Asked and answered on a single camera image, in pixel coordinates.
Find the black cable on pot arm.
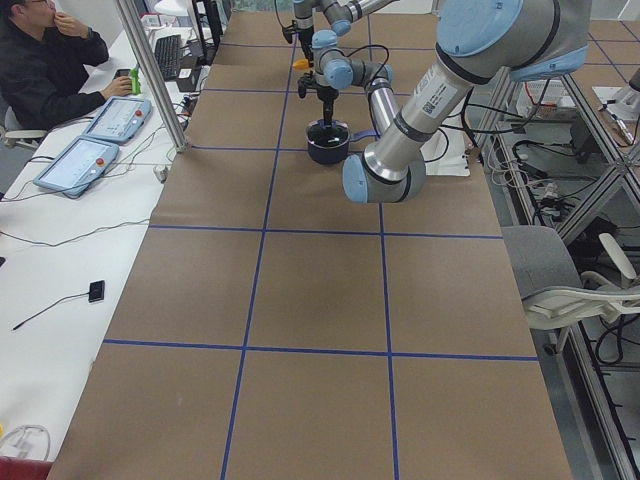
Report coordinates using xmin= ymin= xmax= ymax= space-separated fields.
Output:
xmin=334 ymin=43 xmax=392 ymax=81

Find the black gripper corn arm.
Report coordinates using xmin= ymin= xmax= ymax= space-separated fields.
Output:
xmin=297 ymin=28 xmax=314 ymax=69

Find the yellow corn cob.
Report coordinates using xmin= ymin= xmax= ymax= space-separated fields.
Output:
xmin=292 ymin=59 xmax=310 ymax=70

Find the blue teach pendant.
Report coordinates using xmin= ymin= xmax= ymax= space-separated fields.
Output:
xmin=83 ymin=96 xmax=152 ymax=145
xmin=33 ymin=136 xmax=120 ymax=198

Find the grey office chair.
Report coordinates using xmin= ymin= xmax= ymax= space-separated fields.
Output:
xmin=502 ymin=225 xmax=639 ymax=355

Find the upper blue teach pendant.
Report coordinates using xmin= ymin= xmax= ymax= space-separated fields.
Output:
xmin=83 ymin=96 xmax=152 ymax=145

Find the black wrist camera mount pot arm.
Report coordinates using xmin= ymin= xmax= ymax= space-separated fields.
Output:
xmin=297 ymin=72 xmax=318 ymax=99

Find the silver robot arm with corn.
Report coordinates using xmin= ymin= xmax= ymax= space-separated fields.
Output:
xmin=282 ymin=0 xmax=394 ymax=50

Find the dark blue saucepan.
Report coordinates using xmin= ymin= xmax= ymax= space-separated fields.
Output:
xmin=305 ymin=120 xmax=376 ymax=165

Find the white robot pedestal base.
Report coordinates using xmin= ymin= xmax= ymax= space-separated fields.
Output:
xmin=421 ymin=117 xmax=470 ymax=177

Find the seated person in black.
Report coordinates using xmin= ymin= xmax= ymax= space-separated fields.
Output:
xmin=1 ymin=1 xmax=132 ymax=130

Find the black wrist camera mount corn arm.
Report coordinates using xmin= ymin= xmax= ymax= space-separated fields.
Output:
xmin=281 ymin=19 xmax=298 ymax=45

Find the black keyboard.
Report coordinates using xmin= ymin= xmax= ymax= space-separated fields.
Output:
xmin=154 ymin=35 xmax=182 ymax=81

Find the small black device on table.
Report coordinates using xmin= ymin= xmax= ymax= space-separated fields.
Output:
xmin=88 ymin=280 xmax=106 ymax=303

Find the aluminium frame post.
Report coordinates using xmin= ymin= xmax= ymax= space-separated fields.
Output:
xmin=114 ymin=0 xmax=188 ymax=153

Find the lower blue teach pendant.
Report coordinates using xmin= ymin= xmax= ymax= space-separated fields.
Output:
xmin=33 ymin=136 xmax=120 ymax=198

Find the black gripper pot arm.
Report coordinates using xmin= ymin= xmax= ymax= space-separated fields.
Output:
xmin=316 ymin=86 xmax=339 ymax=129

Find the glass pot lid blue knob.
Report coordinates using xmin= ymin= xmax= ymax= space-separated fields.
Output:
xmin=305 ymin=120 xmax=351 ymax=149

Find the silver robot arm at pot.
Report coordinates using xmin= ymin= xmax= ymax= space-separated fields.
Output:
xmin=292 ymin=1 xmax=592 ymax=203

